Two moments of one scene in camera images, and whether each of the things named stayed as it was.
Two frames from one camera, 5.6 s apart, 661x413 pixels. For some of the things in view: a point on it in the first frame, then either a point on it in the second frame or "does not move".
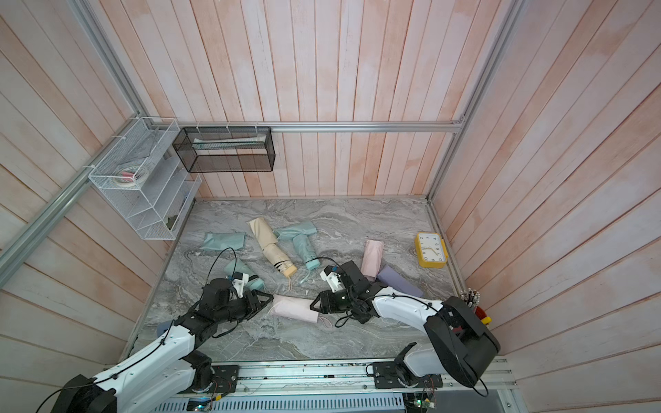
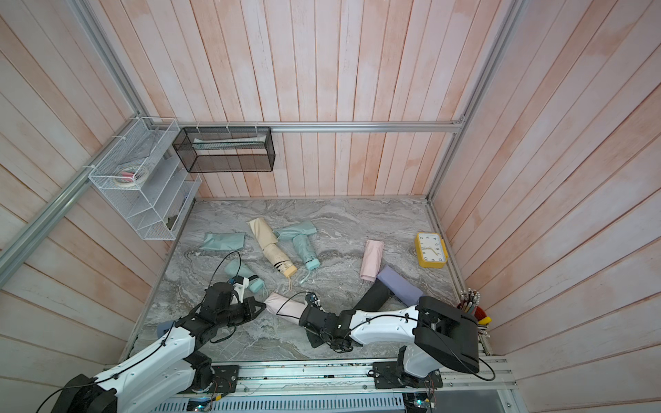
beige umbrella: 280,260 does not move
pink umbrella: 295,308 does not move
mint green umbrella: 305,251 does not move
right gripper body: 339,301 → 316,341
